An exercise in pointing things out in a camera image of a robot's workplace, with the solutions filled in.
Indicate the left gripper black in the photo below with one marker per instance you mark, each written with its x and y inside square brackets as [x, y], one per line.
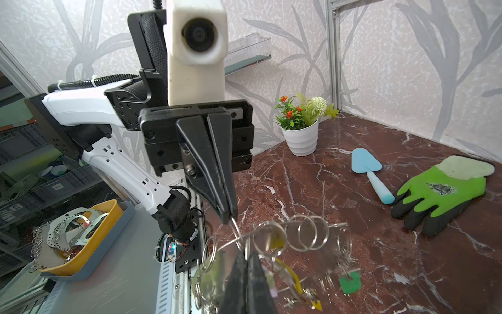
[214, 138]

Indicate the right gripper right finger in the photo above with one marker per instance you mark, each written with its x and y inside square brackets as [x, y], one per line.
[260, 300]

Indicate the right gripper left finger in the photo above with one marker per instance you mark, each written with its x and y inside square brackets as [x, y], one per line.
[235, 294]

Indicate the large metal key ring plate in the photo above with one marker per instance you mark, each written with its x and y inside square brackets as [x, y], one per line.
[321, 253]

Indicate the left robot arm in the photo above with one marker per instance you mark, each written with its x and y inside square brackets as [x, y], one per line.
[98, 121]

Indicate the key with yellow tag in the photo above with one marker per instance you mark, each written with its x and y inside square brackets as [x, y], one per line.
[305, 296]

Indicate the green lit circuit board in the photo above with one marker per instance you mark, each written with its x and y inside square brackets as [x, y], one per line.
[171, 251]

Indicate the key with green tag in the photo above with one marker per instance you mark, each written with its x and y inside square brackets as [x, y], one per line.
[350, 283]

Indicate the potted plant white pot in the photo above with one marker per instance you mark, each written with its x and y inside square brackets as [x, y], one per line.
[299, 118]

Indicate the light blue toy trowel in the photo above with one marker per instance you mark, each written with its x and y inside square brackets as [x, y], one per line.
[363, 162]

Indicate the yellow tray with parts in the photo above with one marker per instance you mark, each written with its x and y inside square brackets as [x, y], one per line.
[65, 245]

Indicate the green black garden glove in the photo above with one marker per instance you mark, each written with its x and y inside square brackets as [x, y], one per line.
[438, 195]

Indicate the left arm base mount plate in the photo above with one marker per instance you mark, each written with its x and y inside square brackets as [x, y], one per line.
[188, 255]

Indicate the clear acrylic wall shelf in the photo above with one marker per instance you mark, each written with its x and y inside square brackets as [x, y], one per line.
[246, 51]

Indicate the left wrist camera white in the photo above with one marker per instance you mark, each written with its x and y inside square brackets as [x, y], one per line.
[196, 36]

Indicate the aluminium frame back crossbar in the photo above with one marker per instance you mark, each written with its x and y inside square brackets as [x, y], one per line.
[342, 5]

